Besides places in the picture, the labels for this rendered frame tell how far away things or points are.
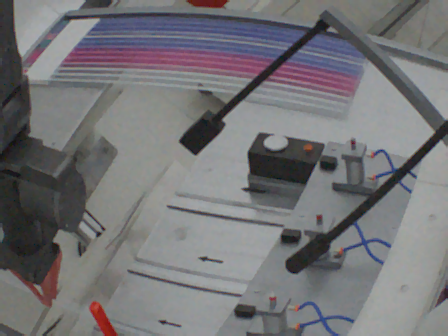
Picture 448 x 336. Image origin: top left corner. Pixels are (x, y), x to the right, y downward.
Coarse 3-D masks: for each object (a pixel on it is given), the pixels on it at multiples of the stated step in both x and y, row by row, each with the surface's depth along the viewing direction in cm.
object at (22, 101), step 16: (0, 0) 89; (0, 16) 90; (0, 32) 91; (0, 48) 92; (16, 48) 96; (0, 64) 93; (16, 64) 96; (0, 80) 94; (16, 80) 97; (0, 96) 94; (16, 96) 99; (0, 112) 95; (16, 112) 98; (0, 128) 96; (16, 128) 99; (0, 144) 96
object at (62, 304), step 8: (0, 272) 117; (0, 280) 117; (8, 280) 116; (16, 280) 116; (16, 288) 116; (24, 288) 115; (32, 296) 115; (56, 296) 114; (56, 304) 113; (64, 304) 113; (72, 304) 113; (72, 312) 112; (80, 312) 112; (88, 312) 112; (88, 320) 112; (112, 320) 111; (120, 320) 111; (120, 328) 110; (128, 328) 109; (136, 328) 109; (144, 328) 109
